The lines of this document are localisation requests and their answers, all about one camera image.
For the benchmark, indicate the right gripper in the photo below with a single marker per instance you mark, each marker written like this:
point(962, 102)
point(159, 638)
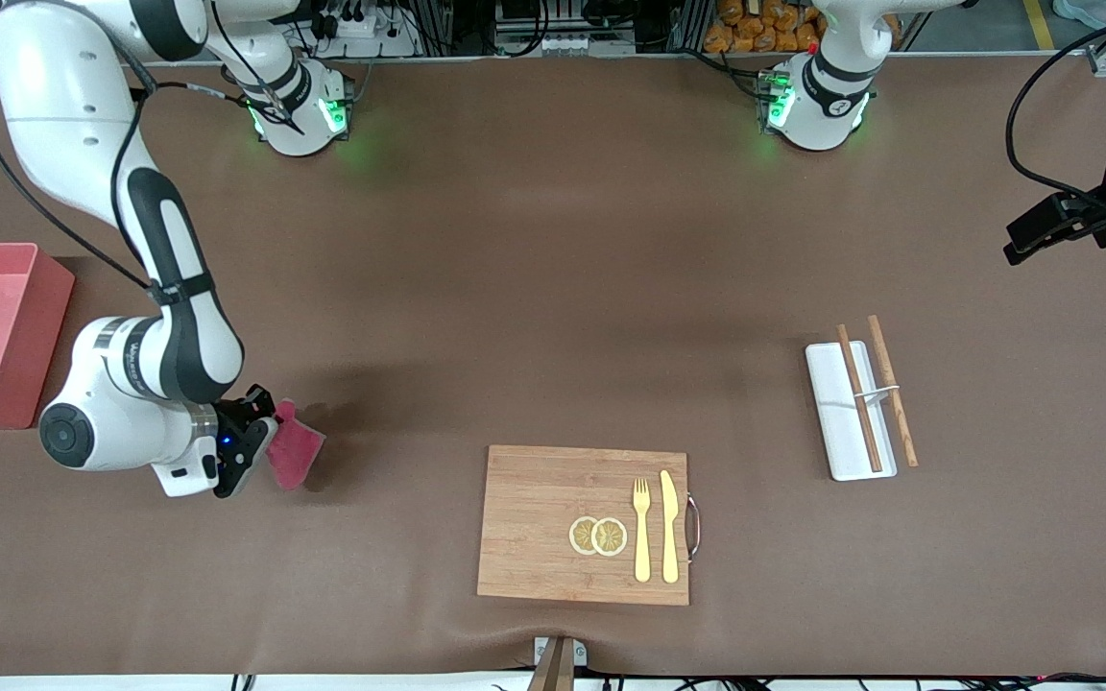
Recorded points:
point(239, 428)

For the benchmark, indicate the red cloth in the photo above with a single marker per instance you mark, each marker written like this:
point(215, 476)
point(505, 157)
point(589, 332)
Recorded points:
point(296, 451)

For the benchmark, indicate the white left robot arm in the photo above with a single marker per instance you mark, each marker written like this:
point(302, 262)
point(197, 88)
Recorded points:
point(822, 106)

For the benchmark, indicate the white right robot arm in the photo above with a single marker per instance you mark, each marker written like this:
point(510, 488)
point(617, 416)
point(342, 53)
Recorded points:
point(63, 96)

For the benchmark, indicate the wooden chopstick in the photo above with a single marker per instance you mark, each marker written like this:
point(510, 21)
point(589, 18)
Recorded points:
point(860, 403)
point(894, 403)

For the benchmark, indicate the white elastic band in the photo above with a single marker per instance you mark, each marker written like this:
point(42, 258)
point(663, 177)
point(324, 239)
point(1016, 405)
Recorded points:
point(875, 392)

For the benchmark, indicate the white rectangular tray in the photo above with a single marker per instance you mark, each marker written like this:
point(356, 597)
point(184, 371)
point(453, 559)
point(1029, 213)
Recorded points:
point(841, 422)

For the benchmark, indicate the wooden cutting board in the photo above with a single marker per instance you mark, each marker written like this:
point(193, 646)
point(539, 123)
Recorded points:
point(534, 528)

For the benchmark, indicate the lemon slice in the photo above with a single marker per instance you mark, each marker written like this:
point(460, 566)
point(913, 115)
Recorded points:
point(580, 536)
point(611, 537)

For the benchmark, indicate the pile of orange items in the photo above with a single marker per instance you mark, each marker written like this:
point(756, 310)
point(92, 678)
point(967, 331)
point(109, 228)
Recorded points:
point(764, 29)

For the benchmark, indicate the yellow fork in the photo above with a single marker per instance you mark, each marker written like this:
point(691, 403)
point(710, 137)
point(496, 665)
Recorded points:
point(642, 537)

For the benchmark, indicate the white power strip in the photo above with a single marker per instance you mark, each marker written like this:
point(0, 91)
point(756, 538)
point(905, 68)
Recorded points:
point(361, 34)

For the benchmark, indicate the yellow knife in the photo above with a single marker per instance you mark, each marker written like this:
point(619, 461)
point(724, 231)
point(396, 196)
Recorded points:
point(669, 528)

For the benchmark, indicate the brown table mat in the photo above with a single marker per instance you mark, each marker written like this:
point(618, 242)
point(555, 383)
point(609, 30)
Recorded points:
point(803, 576)

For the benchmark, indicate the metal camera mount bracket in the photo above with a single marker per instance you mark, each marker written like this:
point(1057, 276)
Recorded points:
point(558, 662)

